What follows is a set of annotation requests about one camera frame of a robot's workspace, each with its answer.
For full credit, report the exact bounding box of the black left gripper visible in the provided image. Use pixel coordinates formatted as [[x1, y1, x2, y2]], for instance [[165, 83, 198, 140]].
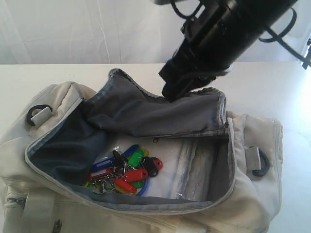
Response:
[[159, 20, 232, 102]]

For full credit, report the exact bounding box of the colourful key tag bunch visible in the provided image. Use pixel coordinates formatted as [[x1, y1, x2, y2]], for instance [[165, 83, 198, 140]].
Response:
[[82, 144, 163, 197]]

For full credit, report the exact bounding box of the dark object at right edge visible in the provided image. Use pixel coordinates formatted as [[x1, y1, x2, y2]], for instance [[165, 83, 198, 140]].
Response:
[[301, 38, 311, 70]]

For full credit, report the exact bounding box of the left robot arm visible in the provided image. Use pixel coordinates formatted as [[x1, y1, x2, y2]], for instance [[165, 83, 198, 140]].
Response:
[[159, 0, 294, 102]]

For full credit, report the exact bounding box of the beige duffel bag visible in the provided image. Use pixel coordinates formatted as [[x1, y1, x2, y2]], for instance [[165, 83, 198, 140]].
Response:
[[0, 69, 283, 233]]

